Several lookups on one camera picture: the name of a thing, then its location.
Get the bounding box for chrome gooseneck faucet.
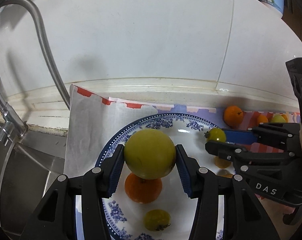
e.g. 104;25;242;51
0;0;71;110

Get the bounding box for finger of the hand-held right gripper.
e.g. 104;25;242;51
205;141;300;179
222;122;301;153

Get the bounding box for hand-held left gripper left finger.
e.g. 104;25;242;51
20;144;126;240

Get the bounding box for blue patterned white plate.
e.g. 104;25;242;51
94;113;235;240

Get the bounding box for small green tomato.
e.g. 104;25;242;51
204;127;227;144
144;209;171;231

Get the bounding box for chrome kitchen faucet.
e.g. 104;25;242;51
0;77;29;138

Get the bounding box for stainless steel sink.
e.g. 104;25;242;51
0;120;69;230

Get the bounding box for colourful patterned tablecloth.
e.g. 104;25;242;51
64;84;302;240

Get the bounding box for dark wooden window frame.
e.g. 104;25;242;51
282;0;302;55

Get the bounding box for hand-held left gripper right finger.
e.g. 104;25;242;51
175;144;283;240

